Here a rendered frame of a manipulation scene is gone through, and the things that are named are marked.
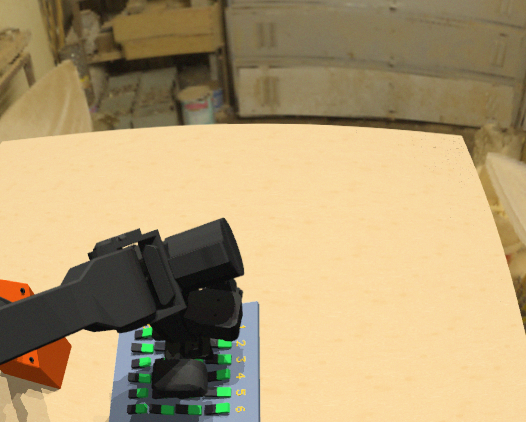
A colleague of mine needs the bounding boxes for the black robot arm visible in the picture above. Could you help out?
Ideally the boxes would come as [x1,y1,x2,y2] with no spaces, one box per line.
[0,217,244,365]

